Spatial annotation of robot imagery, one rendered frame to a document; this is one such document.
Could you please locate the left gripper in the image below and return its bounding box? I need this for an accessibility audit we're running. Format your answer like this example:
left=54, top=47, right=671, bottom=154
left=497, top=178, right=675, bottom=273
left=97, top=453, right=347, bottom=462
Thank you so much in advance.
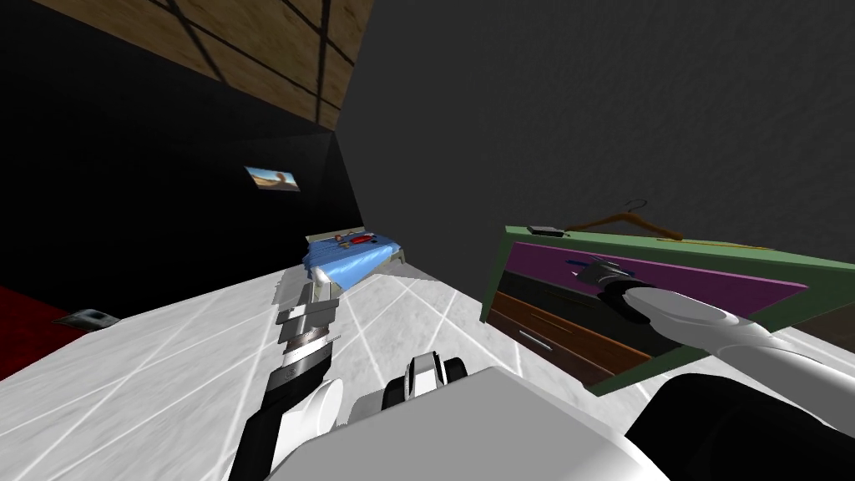
left=275, top=267, right=342, bottom=350

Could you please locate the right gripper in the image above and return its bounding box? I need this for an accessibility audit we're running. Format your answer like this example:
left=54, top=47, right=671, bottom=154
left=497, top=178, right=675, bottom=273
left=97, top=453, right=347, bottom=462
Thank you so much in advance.
left=577, top=258, right=634, bottom=291

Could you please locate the black drawer front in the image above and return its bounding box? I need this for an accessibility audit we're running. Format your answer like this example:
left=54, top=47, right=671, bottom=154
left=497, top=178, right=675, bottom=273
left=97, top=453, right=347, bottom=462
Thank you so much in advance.
left=497, top=270, right=675, bottom=358

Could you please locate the bed with blue cover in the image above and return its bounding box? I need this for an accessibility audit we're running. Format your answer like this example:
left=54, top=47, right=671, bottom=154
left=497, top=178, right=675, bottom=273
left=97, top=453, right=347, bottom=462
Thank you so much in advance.
left=303, top=226, right=409, bottom=293

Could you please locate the brown wooden clothes hanger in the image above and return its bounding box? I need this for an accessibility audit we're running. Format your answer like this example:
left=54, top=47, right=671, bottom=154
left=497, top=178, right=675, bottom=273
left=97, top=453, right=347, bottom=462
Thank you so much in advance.
left=564, top=199, right=686, bottom=242

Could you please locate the brown drawer front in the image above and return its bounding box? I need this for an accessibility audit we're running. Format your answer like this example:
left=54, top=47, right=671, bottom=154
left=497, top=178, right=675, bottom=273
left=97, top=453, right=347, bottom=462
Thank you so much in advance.
left=486, top=290, right=653, bottom=389

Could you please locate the purple drawer front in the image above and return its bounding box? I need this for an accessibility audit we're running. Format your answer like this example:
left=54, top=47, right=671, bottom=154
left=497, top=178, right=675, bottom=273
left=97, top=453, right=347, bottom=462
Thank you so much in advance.
left=510, top=241, right=810, bottom=319

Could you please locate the yellow thin stick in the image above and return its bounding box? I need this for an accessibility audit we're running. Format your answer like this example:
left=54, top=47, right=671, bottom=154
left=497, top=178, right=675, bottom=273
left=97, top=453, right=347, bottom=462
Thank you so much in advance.
left=657, top=236, right=771, bottom=252

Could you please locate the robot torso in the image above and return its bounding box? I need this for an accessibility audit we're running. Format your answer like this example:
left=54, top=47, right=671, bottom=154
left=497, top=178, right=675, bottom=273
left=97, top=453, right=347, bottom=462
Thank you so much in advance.
left=266, top=352, right=671, bottom=481

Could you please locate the green dresser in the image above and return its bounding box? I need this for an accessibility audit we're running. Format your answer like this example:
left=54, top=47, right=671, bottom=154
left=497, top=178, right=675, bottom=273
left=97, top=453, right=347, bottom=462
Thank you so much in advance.
left=479, top=225, right=855, bottom=398

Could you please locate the grey flat box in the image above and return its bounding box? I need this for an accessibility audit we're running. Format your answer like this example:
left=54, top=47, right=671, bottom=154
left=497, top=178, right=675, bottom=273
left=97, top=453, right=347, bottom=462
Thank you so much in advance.
left=53, top=308, right=122, bottom=332

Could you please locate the grey drawer handle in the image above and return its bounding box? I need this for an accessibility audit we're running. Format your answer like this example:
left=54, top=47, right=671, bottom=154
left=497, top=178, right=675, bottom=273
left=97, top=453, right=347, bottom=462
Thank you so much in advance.
left=519, top=328, right=555, bottom=352

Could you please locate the desert picture on wall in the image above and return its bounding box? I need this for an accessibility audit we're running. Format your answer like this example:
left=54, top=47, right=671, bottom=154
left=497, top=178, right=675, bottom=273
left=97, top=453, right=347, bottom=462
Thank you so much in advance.
left=244, top=165, right=301, bottom=194

